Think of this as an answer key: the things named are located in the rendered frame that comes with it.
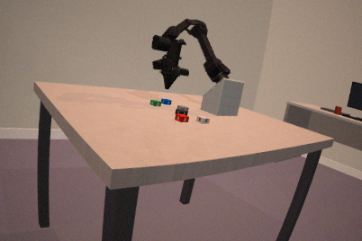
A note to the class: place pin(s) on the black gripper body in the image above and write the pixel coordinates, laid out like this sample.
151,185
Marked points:
175,68

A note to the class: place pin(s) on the red block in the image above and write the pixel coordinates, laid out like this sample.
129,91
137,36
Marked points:
181,118

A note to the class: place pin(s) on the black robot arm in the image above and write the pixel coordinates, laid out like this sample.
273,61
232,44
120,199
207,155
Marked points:
168,43

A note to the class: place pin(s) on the blue block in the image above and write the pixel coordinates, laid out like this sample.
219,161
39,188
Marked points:
166,101

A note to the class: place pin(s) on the green block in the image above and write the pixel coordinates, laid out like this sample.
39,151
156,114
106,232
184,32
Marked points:
155,102

